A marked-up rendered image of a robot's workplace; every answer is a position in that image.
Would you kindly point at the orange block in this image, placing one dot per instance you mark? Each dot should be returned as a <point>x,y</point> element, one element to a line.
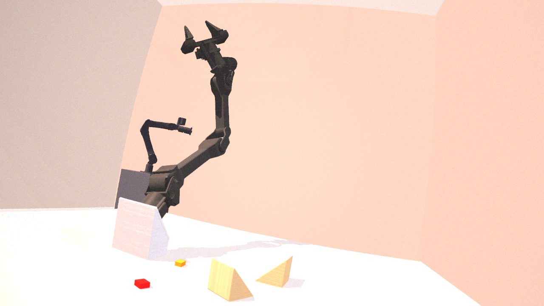
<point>180,263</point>

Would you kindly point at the red block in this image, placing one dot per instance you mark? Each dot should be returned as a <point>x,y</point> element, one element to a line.
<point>142,283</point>

